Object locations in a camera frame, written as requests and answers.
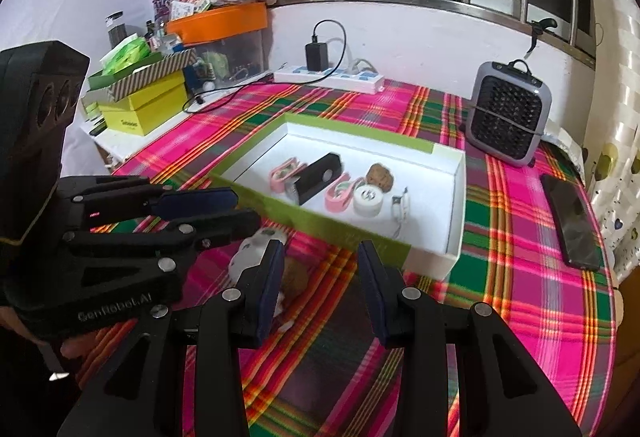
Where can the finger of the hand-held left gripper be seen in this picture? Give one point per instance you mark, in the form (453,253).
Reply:
(195,202)
(225,224)

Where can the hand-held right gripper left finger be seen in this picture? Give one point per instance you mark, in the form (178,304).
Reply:
(267,287)

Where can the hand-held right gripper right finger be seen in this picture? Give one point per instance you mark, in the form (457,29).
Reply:
(372,287)

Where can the brown walnut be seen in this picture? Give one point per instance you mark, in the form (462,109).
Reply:
(378,176)
(296,284)

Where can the white round disc device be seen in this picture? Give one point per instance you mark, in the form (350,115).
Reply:
(250,252)

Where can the small white jar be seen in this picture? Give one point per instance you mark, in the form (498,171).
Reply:
(367,201)

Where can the black power bank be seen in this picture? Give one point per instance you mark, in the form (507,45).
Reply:
(315,177)

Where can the green and white cardboard box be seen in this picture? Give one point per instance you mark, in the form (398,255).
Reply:
(400,167)

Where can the person's left hand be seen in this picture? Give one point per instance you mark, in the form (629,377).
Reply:
(77,347)

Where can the yellow shoebox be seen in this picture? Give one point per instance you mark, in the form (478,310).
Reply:
(145,112)

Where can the plaid tablecloth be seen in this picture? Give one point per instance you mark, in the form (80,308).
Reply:
(500,267)

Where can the striped green box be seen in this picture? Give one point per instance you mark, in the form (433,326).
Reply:
(150,74)

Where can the green tissue pack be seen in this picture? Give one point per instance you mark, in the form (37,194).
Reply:
(125,54)

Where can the dark glass jar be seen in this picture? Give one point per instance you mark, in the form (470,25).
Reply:
(114,29)

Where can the clear bin with orange lid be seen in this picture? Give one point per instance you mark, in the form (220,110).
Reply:
(220,19)

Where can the black charger adapter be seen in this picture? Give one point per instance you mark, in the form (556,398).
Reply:
(316,57)

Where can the white power strip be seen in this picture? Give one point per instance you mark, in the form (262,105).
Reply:
(350,79)

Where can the colourful card packets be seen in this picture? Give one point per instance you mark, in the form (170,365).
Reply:
(190,2)

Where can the white plug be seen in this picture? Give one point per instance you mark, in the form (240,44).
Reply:
(362,67)

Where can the black smartphone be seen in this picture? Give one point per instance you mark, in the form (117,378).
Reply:
(572,222)

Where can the grey desktop fan heater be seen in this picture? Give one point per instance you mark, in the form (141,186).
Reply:
(505,117)

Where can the patterned white curtain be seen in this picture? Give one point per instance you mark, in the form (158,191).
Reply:
(615,117)

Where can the black hook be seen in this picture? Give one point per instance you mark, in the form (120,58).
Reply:
(542,24)

